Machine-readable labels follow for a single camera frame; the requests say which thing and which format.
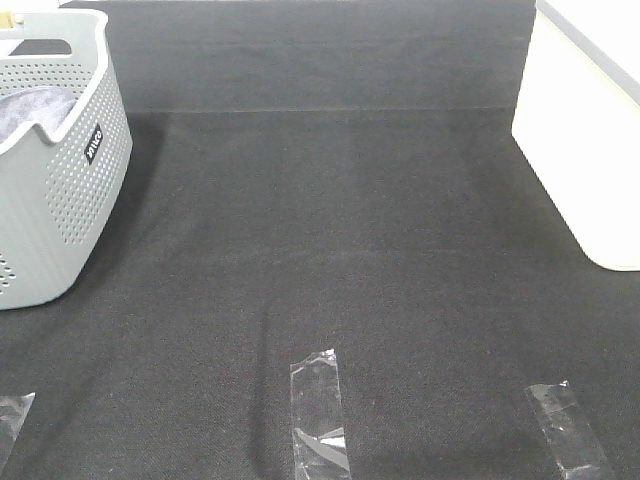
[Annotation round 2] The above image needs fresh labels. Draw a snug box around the clear tape strip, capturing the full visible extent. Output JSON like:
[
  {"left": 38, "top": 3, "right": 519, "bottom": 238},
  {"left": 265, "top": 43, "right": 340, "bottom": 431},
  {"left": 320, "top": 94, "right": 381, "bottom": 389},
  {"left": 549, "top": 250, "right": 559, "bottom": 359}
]
[
  {"left": 525, "top": 381, "right": 616, "bottom": 480},
  {"left": 290, "top": 349, "right": 351, "bottom": 479},
  {"left": 0, "top": 392, "right": 36, "bottom": 462}
]

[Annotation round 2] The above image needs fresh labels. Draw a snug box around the black fabric table mat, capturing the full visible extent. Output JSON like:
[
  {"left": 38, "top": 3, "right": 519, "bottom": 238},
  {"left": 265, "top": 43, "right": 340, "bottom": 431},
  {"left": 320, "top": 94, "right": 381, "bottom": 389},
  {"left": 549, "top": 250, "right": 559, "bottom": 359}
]
[{"left": 1, "top": 1, "right": 639, "bottom": 479}]

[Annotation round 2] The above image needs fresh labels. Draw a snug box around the grey perforated laundry basket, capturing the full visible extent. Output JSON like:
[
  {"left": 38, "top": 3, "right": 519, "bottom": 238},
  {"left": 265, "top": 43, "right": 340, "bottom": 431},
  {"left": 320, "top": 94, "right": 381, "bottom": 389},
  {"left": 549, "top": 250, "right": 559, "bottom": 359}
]
[{"left": 1, "top": 8, "right": 132, "bottom": 310}]

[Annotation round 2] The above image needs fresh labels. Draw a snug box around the left clear tape strip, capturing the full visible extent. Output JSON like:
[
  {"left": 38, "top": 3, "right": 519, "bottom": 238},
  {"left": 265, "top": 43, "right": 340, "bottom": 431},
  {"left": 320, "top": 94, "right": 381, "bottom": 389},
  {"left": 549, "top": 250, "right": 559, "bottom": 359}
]
[{"left": 0, "top": 392, "right": 36, "bottom": 462}]

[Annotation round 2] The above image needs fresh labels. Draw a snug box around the right clear tape strip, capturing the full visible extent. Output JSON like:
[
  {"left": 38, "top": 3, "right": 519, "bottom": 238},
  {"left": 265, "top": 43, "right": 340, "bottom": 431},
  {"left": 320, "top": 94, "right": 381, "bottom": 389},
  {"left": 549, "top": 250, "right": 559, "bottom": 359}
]
[{"left": 525, "top": 381, "right": 616, "bottom": 480}]

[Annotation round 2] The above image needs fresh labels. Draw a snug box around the white plastic storage bin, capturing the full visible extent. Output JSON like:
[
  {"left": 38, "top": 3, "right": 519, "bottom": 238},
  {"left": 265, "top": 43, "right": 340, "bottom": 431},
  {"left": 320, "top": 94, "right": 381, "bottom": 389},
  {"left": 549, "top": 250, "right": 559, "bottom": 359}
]
[{"left": 512, "top": 1, "right": 639, "bottom": 271}]

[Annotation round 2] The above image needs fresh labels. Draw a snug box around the middle clear tape strip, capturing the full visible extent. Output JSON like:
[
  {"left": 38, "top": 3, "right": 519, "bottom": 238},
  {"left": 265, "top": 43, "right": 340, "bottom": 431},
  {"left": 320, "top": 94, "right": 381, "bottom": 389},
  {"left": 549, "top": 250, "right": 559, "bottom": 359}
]
[{"left": 290, "top": 349, "right": 351, "bottom": 479}]

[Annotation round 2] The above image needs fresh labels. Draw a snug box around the grey microfibre towel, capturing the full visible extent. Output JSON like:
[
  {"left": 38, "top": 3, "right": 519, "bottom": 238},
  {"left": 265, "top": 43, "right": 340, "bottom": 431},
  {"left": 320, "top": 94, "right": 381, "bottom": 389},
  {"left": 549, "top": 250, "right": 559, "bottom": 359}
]
[{"left": 1, "top": 86, "right": 76, "bottom": 142}]

